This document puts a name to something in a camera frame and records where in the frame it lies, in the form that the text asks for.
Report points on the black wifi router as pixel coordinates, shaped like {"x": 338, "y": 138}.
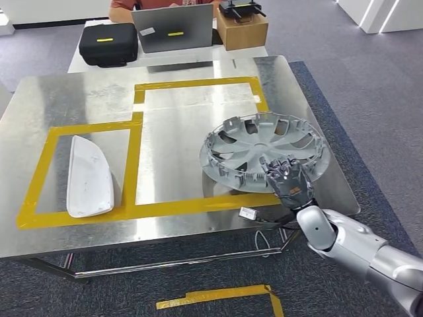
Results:
{"x": 241, "y": 8}

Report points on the yellow floor tape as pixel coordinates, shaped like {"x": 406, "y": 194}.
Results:
{"x": 214, "y": 295}

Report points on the grey plastic wheel cover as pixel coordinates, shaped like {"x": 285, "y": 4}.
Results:
{"x": 251, "y": 144}

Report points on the white plastic body panel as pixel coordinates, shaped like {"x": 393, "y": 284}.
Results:
{"x": 89, "y": 179}

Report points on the black zip carry case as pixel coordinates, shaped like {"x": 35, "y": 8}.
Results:
{"x": 109, "y": 43}

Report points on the white cabinet with light strip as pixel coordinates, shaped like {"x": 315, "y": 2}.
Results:
{"x": 373, "y": 15}

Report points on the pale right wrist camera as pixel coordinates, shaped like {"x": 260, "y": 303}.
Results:
{"x": 248, "y": 213}

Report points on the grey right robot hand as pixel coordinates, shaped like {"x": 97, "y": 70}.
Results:
{"x": 291, "y": 183}

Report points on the cardboard box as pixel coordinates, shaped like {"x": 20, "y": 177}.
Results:
{"x": 244, "y": 33}

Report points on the stainless steel workbench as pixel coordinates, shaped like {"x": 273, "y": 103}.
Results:
{"x": 181, "y": 153}

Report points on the grey laptop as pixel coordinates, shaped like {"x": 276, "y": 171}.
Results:
{"x": 171, "y": 28}

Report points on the yellow bench marking tape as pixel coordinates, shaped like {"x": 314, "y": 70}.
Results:
{"x": 132, "y": 153}

